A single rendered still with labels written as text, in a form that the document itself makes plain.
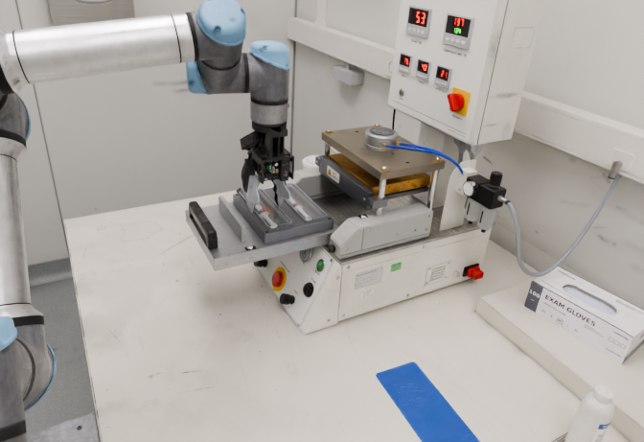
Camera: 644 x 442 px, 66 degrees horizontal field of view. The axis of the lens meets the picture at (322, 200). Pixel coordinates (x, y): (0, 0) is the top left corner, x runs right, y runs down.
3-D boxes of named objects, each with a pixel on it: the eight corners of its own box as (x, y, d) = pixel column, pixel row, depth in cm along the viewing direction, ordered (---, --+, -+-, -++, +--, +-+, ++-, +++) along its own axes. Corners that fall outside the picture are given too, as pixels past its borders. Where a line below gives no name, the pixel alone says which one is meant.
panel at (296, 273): (251, 261, 136) (279, 200, 131) (299, 329, 112) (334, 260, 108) (245, 259, 134) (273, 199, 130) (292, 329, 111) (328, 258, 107)
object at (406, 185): (380, 160, 136) (384, 127, 132) (432, 194, 119) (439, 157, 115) (326, 169, 128) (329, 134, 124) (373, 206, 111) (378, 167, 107)
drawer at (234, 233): (298, 202, 130) (299, 174, 126) (340, 244, 113) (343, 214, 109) (186, 223, 116) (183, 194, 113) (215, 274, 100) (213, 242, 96)
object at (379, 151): (394, 152, 141) (400, 108, 136) (471, 198, 118) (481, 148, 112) (319, 164, 131) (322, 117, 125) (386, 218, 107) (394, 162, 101)
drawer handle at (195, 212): (197, 215, 113) (196, 199, 111) (218, 247, 101) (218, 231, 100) (189, 217, 112) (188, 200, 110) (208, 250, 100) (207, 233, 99)
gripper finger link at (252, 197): (247, 221, 105) (258, 181, 101) (238, 209, 109) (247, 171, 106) (261, 221, 106) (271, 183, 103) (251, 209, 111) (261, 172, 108)
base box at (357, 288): (403, 221, 161) (411, 174, 153) (488, 286, 132) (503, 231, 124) (249, 258, 137) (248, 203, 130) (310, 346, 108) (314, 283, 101)
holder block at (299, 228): (294, 192, 126) (295, 182, 125) (333, 229, 111) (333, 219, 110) (233, 203, 119) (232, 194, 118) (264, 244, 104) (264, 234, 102)
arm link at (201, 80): (184, 31, 86) (247, 32, 89) (185, 65, 96) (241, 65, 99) (188, 71, 84) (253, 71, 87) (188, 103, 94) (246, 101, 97)
